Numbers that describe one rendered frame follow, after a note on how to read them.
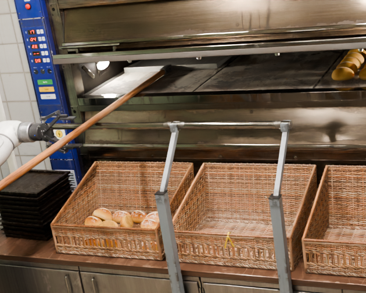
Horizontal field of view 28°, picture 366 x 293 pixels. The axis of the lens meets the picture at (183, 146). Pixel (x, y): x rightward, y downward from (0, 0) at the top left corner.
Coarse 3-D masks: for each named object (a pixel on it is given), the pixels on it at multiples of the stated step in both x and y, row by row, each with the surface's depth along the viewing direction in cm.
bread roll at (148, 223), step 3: (147, 219) 346; (150, 219) 345; (153, 219) 345; (144, 222) 345; (147, 222) 344; (150, 222) 343; (153, 222) 343; (156, 222) 344; (141, 225) 346; (144, 225) 344; (147, 225) 343; (150, 225) 343; (153, 225) 343; (156, 225) 343; (153, 228) 343
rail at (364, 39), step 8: (304, 40) 293; (312, 40) 292; (320, 40) 290; (328, 40) 289; (336, 40) 288; (344, 40) 286; (352, 40) 285; (360, 40) 284; (168, 48) 319; (176, 48) 317; (184, 48) 316; (192, 48) 314; (200, 48) 312; (208, 48) 311; (216, 48) 309; (224, 48) 308; (232, 48) 306; (240, 48) 305; (56, 56) 343; (64, 56) 342; (72, 56) 340; (80, 56) 338; (88, 56) 336; (96, 56) 335
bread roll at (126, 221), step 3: (123, 216) 351; (126, 216) 351; (129, 216) 353; (123, 219) 348; (126, 219) 348; (129, 219) 351; (120, 222) 349; (123, 222) 347; (126, 222) 347; (129, 222) 349; (132, 222) 351; (120, 225) 348; (123, 225) 346; (126, 225) 346; (129, 225) 347; (132, 225) 350
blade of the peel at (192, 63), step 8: (208, 56) 407; (216, 56) 404; (224, 56) 401; (136, 64) 414; (144, 64) 414; (152, 64) 410; (160, 64) 407; (168, 64) 404; (176, 64) 402; (184, 64) 399; (192, 64) 396; (200, 64) 383; (208, 64) 381; (216, 64) 379; (128, 72) 401
